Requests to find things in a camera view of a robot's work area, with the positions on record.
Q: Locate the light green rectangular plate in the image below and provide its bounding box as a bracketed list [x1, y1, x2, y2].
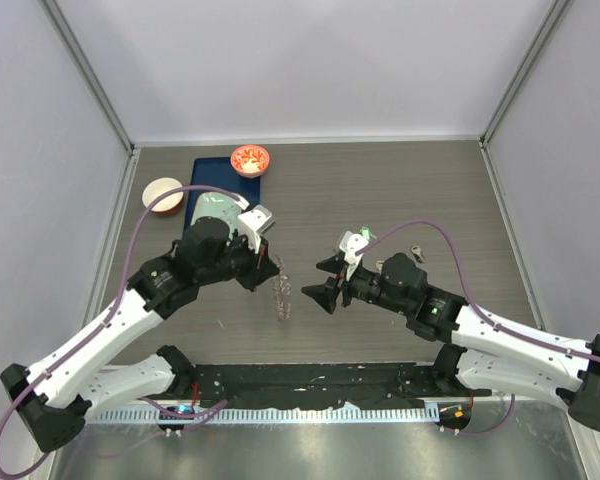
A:
[184, 192, 249, 235]

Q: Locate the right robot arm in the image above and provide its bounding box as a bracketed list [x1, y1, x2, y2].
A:
[301, 253, 600, 432]

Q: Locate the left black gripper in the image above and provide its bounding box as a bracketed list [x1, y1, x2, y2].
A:
[197, 228, 280, 291]

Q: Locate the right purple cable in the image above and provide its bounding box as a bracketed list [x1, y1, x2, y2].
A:
[359, 219, 600, 361]

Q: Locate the white and red bowl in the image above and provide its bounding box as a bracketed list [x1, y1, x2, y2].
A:
[141, 177, 186, 218]

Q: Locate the green key tag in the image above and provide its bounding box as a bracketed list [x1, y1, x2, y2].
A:
[360, 226, 373, 241]

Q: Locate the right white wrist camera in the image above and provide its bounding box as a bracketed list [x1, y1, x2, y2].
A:
[336, 231, 369, 281]

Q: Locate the slotted cable duct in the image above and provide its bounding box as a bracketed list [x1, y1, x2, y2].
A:
[91, 403, 439, 426]

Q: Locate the blue tray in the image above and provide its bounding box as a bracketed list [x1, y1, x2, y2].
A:
[184, 157, 261, 223]

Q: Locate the black-head key far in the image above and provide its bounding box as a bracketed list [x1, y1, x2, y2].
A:
[410, 244, 425, 264]

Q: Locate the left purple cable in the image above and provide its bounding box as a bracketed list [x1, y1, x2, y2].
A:
[0, 185, 254, 479]

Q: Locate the metal disc key organizer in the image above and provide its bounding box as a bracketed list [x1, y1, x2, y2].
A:
[270, 255, 291, 322]

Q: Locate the purple cable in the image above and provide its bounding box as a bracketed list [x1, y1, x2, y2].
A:
[359, 219, 600, 361]
[0, 185, 254, 479]

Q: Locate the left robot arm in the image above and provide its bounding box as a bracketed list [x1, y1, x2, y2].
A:
[0, 206, 279, 453]

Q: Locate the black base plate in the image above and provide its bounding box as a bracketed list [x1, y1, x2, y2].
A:
[195, 362, 491, 411]

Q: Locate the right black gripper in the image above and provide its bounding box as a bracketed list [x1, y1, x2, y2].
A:
[303, 253, 410, 315]

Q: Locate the red patterned bowl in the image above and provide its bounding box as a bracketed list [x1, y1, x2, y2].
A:
[230, 144, 270, 178]

